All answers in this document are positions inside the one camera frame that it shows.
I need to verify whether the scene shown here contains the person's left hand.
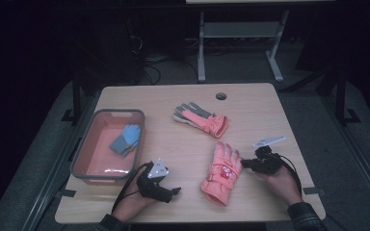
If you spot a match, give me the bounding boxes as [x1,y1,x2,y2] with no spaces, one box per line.
[111,181,158,223]

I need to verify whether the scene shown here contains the black metal stand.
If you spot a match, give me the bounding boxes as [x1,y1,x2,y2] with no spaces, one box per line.
[61,68,82,123]
[334,62,362,127]

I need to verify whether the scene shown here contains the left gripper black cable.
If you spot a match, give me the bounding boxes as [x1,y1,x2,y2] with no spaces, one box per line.
[111,161,154,214]

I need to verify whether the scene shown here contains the black floor cables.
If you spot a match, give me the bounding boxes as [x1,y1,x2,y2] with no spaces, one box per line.
[126,33,200,87]

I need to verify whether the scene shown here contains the white metal stand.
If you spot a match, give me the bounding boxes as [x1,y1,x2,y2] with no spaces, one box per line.
[197,9,290,84]

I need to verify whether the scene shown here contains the pink plastic bin grey rim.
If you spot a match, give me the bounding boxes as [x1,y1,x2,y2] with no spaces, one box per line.
[70,108,146,186]

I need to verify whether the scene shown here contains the pink ski glove red print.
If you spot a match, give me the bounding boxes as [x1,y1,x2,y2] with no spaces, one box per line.
[199,141,244,207]

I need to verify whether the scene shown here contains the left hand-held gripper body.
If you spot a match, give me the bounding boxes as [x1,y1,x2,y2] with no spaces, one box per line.
[137,158,172,197]

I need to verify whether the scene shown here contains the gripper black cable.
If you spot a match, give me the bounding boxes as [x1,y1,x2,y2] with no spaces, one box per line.
[277,154,304,197]
[111,161,154,214]

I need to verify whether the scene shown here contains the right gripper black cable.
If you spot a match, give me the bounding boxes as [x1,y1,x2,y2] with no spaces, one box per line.
[277,154,304,197]

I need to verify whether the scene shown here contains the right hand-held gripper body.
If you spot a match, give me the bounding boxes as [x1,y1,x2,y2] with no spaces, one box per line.
[252,135,287,175]

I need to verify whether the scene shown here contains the black tape strip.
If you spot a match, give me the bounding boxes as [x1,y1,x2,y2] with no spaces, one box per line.
[303,187,327,196]
[55,189,77,198]

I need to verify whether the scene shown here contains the pink ski glove grey palm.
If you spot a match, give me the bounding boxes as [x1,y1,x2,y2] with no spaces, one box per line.
[172,101,229,140]

